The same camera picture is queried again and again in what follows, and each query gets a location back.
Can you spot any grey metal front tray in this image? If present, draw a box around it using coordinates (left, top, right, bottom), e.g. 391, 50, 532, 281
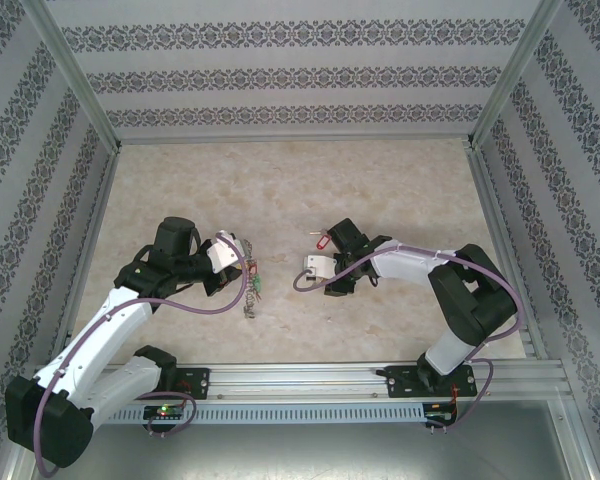
29, 419, 591, 480

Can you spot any aluminium frame post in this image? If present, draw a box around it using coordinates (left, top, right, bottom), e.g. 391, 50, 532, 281
469, 0, 569, 149
19, 0, 124, 151

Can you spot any grey slotted cable duct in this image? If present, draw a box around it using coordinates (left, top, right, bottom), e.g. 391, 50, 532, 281
89, 402, 429, 426

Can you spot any translucent key strap with rings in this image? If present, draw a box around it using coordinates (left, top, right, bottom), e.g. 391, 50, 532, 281
238, 238, 267, 321

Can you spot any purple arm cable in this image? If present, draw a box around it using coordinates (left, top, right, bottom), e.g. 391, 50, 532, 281
292, 243, 525, 434
33, 234, 249, 476

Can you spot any aluminium table side rail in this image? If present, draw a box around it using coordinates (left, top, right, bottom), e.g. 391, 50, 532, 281
467, 147, 551, 361

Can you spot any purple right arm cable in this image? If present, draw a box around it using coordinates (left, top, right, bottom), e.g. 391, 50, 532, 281
292, 243, 525, 434

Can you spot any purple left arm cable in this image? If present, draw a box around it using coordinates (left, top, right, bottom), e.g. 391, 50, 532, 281
33, 234, 249, 476

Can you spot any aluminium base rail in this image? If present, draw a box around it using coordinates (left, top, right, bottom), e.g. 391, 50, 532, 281
27, 360, 569, 401

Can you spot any aluminium table back rail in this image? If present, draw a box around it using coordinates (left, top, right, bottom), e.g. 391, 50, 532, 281
114, 133, 476, 149

